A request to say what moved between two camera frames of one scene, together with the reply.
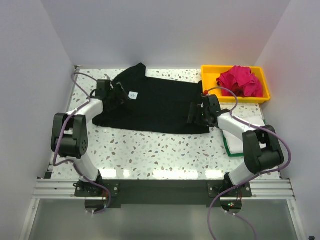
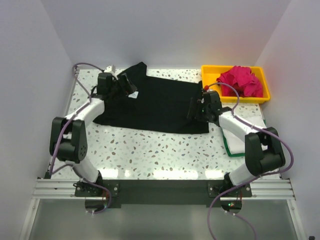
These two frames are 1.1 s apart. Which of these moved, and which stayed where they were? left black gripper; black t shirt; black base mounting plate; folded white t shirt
Moved: left black gripper
Stayed: folded white t shirt; black base mounting plate; black t shirt
